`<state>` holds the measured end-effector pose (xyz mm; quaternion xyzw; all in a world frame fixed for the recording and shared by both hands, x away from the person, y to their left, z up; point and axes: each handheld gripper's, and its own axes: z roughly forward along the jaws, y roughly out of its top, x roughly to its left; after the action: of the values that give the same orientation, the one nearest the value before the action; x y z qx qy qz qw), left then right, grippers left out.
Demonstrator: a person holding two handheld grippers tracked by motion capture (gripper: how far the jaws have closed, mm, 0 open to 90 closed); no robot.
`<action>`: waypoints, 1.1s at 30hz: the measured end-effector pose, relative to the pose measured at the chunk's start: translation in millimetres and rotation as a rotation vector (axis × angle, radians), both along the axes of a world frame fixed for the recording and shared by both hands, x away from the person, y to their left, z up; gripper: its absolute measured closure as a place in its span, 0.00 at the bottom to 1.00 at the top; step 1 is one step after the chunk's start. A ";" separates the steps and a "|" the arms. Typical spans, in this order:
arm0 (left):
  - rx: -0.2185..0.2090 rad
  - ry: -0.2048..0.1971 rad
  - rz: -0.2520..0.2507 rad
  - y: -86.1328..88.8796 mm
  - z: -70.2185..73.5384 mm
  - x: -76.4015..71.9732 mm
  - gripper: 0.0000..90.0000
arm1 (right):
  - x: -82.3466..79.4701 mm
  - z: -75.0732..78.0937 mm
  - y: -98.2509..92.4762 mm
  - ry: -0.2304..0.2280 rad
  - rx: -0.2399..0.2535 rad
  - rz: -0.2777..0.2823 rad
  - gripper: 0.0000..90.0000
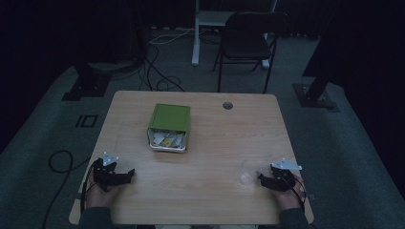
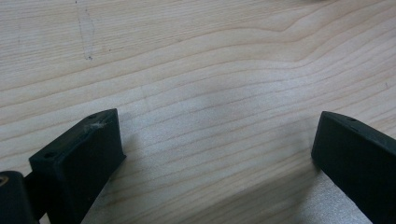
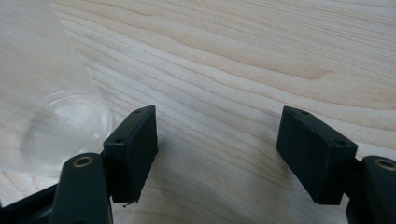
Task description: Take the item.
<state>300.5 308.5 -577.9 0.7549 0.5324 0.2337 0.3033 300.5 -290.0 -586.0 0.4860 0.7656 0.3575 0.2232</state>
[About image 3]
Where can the clear plastic cup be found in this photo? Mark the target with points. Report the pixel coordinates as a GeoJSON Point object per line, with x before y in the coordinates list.
{"type": "Point", "coordinates": [46, 93]}

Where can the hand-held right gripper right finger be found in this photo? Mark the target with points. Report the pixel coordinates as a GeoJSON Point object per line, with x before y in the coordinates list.
{"type": "Point", "coordinates": [314, 155]}

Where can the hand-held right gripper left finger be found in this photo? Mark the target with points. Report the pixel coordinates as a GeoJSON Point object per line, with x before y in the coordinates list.
{"type": "Point", "coordinates": [130, 158]}

